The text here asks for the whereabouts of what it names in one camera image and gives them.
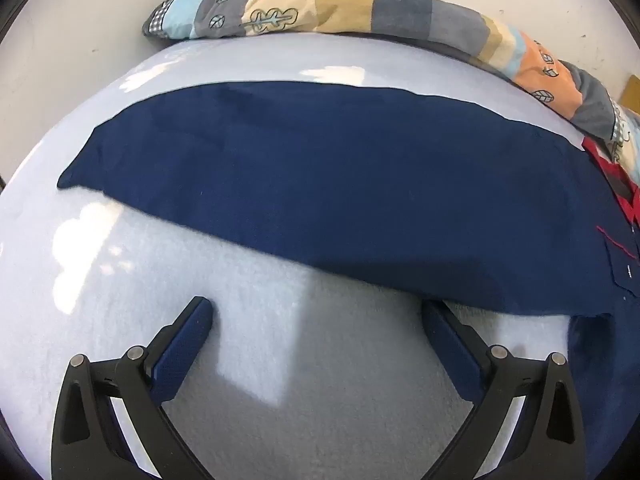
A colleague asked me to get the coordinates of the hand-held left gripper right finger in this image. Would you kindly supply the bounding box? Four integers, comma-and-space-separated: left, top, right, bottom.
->
420, 300, 587, 480

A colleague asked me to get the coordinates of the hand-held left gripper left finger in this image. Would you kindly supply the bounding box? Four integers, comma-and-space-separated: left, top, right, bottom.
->
51, 296, 215, 480

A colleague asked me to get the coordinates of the navy blue work jacket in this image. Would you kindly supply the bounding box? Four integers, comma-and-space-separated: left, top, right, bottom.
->
57, 81, 640, 480

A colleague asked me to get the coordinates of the light blue cloud-print bed sheet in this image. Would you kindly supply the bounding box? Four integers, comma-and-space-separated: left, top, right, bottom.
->
0, 30, 640, 480

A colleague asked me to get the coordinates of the wooden headboard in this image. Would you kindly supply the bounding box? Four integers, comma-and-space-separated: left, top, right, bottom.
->
620, 74, 640, 113

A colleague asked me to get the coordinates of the rolled patchwork quilt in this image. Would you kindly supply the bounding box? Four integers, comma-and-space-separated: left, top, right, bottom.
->
142, 0, 640, 186

